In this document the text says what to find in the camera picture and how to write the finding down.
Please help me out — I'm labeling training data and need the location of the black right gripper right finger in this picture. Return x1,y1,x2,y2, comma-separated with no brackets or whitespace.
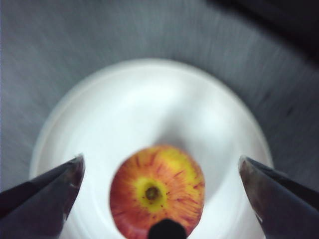
238,155,319,239

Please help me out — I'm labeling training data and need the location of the red apple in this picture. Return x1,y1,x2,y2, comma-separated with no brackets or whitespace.
109,145,205,239

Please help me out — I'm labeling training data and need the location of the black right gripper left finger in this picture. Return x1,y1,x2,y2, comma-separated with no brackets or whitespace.
0,153,86,239

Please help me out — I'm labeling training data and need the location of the cream plate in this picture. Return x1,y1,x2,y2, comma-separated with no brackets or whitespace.
29,58,275,239

